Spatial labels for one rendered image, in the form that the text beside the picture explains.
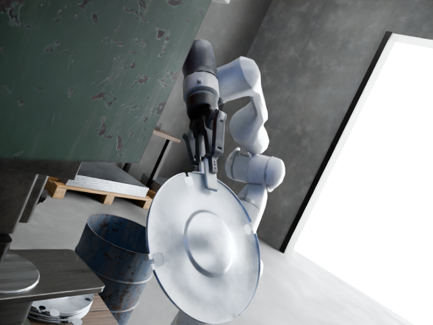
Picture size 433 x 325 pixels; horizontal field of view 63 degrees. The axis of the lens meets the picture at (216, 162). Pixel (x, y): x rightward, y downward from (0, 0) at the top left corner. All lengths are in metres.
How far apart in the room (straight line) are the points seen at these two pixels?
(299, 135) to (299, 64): 1.12
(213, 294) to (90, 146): 0.38
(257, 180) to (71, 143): 0.89
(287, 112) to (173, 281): 4.99
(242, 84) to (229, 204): 0.32
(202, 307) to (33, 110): 0.44
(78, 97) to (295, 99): 5.21
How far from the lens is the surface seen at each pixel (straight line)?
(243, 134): 1.12
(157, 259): 0.62
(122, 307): 1.89
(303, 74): 5.64
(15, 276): 0.69
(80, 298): 1.46
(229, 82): 0.93
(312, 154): 5.19
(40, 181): 0.58
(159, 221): 0.64
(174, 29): 0.44
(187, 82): 0.86
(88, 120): 0.40
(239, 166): 1.24
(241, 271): 0.75
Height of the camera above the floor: 1.14
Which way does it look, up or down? 4 degrees down
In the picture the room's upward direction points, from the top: 25 degrees clockwise
